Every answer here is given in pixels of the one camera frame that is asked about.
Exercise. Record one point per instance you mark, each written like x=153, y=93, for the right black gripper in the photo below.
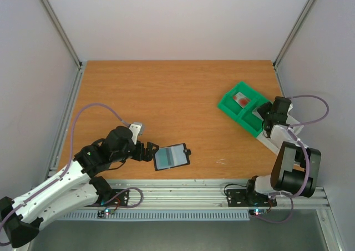
x=266, y=112

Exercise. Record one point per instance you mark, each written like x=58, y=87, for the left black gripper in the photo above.
x=148, y=156

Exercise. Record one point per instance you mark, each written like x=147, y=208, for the grey striped teal card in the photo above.
x=170, y=156

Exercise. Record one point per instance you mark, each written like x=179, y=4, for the black leather card holder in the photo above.
x=173, y=156

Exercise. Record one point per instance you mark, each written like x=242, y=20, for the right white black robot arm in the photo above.
x=297, y=165

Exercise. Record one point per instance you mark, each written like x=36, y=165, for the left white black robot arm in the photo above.
x=77, y=185

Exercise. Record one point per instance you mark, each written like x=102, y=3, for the grey card in tray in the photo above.
x=256, y=113

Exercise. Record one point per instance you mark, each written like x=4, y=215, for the red white card in tray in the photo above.
x=241, y=99

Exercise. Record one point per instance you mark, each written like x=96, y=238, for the clear plastic bin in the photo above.
x=277, y=135

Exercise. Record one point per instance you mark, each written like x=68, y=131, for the green plastic sorting tray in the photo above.
x=243, y=116

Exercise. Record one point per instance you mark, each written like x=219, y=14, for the left controller board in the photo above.
x=106, y=213

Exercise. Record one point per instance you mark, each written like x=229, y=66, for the controller board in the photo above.
x=258, y=212
x=106, y=213

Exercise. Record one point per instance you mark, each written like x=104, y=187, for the right controller board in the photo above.
x=258, y=212

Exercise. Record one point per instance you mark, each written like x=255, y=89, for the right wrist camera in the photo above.
x=290, y=108

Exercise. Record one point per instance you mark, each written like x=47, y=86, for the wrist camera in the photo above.
x=137, y=129
x=290, y=108

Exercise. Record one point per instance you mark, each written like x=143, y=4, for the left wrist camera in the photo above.
x=137, y=129

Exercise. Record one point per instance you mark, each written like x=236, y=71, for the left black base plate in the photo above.
x=116, y=196

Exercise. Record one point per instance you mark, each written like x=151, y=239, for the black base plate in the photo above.
x=116, y=196
x=242, y=198

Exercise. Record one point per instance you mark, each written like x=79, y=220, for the grey slotted cable duct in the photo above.
x=158, y=215

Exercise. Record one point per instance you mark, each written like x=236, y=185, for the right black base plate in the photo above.
x=242, y=198

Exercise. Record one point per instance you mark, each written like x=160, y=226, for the left aluminium corner post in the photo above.
x=59, y=28

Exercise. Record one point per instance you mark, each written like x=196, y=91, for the aluminium corner post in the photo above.
x=300, y=20
x=59, y=28

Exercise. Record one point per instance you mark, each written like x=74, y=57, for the right aluminium corner post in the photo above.
x=300, y=20

